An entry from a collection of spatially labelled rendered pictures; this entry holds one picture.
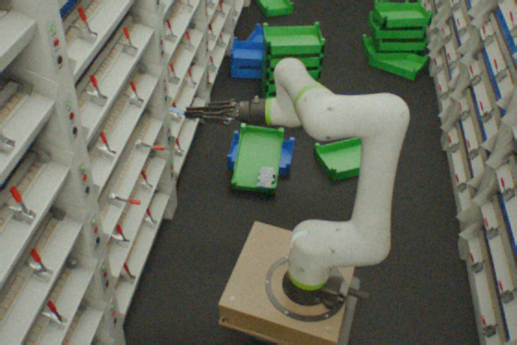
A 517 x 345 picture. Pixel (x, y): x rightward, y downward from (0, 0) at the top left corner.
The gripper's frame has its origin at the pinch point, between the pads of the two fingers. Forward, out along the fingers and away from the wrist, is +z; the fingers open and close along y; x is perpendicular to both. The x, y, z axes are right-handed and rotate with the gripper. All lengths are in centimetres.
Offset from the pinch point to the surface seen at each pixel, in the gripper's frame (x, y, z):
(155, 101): -0.3, -6.6, 16.7
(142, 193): 26.2, 14.1, 21.7
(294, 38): 36, -119, -19
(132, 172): 7.7, 23.7, 17.4
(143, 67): -16.1, -4.6, 16.7
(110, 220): 7.9, 45.1, 17.1
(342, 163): 73, -58, -46
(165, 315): 64, 39, 14
